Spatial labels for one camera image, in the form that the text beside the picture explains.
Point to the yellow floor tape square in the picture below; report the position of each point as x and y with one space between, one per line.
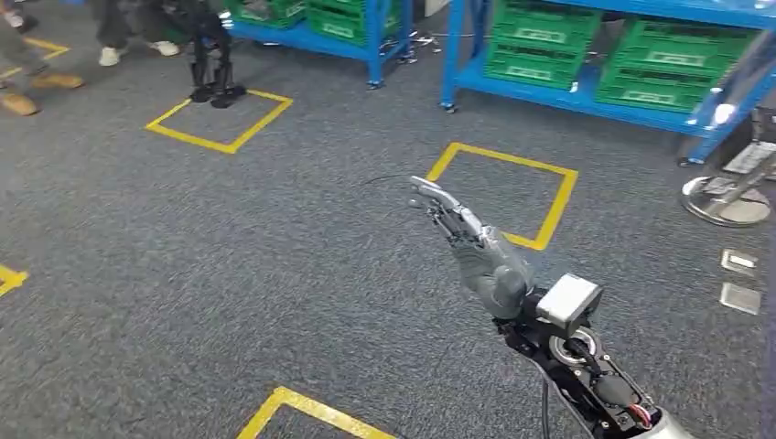
561 206

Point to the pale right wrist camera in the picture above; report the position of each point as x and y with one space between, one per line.
567 300

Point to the blue metal shelf rack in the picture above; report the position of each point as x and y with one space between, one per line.
339 50
527 97

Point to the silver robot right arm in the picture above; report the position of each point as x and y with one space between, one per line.
597 388

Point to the black humanoid robot legs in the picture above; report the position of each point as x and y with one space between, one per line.
212 60

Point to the metal floor socket cover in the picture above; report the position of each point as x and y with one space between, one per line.
739 298
739 262

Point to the person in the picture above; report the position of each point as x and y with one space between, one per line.
121 24
54 81
21 21

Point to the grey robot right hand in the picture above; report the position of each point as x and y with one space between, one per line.
491 273

